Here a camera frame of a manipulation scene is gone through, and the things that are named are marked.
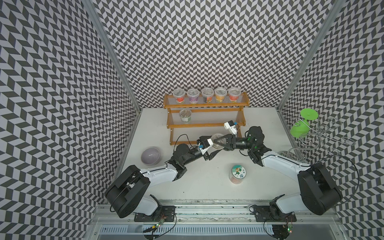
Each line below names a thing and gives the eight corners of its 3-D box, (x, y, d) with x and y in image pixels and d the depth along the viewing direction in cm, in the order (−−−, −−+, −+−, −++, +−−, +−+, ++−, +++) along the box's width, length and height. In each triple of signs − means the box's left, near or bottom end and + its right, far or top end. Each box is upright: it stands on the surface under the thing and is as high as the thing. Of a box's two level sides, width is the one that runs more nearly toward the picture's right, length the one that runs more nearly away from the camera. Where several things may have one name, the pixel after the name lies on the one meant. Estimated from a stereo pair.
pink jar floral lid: (230, 183, 84) (232, 178, 77) (228, 170, 89) (230, 164, 82) (244, 183, 84) (247, 178, 77) (241, 170, 89) (245, 164, 82)
